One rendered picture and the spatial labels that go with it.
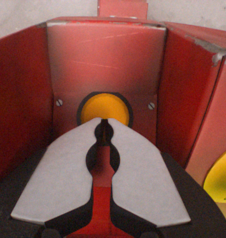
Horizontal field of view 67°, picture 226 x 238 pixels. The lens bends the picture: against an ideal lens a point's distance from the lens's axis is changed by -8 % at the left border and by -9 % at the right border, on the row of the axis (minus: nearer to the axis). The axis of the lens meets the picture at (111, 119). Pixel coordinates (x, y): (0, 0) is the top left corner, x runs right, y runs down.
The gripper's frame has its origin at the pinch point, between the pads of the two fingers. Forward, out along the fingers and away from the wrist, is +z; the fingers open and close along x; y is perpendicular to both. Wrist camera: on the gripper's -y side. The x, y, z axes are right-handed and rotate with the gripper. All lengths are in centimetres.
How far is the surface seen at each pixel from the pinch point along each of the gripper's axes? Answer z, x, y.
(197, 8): 73, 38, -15
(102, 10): 62, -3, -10
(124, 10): 62, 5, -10
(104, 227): 4.3, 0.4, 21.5
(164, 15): 74, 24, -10
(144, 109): 3.3, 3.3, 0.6
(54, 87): 3.8, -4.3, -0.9
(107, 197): 9.9, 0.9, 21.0
